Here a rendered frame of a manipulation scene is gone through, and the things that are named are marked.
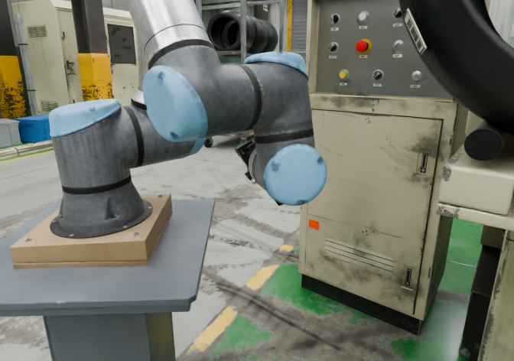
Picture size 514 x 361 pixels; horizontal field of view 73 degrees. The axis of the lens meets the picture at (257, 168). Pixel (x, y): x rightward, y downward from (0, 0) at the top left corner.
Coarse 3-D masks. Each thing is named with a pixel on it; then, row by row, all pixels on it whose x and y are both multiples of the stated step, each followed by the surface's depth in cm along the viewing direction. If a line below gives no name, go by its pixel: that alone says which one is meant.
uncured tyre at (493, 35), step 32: (416, 0) 48; (448, 0) 44; (480, 0) 65; (448, 32) 46; (480, 32) 43; (448, 64) 47; (480, 64) 44; (512, 64) 42; (480, 96) 46; (512, 96) 43; (512, 128) 47
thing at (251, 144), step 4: (252, 140) 68; (244, 144) 70; (248, 144) 71; (252, 144) 64; (236, 148) 70; (240, 148) 70; (244, 148) 71; (248, 148) 71; (252, 148) 64; (236, 152) 74; (240, 152) 70; (244, 152) 71; (248, 152) 70; (240, 156) 71; (244, 156) 70; (248, 156) 70; (244, 160) 70; (248, 160) 70; (248, 164) 71
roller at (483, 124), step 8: (480, 128) 48; (488, 128) 48; (496, 128) 49; (472, 136) 48; (480, 136) 48; (488, 136) 47; (496, 136) 47; (504, 136) 51; (464, 144) 49; (472, 144) 48; (480, 144) 48; (488, 144) 47; (496, 144) 47; (472, 152) 49; (480, 152) 48; (488, 152) 48; (496, 152) 47; (480, 160) 49
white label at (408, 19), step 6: (408, 12) 48; (408, 18) 49; (408, 24) 50; (414, 24) 48; (408, 30) 51; (414, 30) 49; (414, 36) 50; (420, 36) 47; (420, 42) 48; (420, 48) 50; (420, 54) 51
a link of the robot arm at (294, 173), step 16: (256, 144) 52; (272, 144) 49; (288, 144) 49; (304, 144) 50; (256, 160) 57; (272, 160) 48; (288, 160) 48; (304, 160) 48; (320, 160) 49; (256, 176) 57; (272, 176) 48; (288, 176) 48; (304, 176) 49; (320, 176) 49; (272, 192) 49; (288, 192) 49; (304, 192) 49
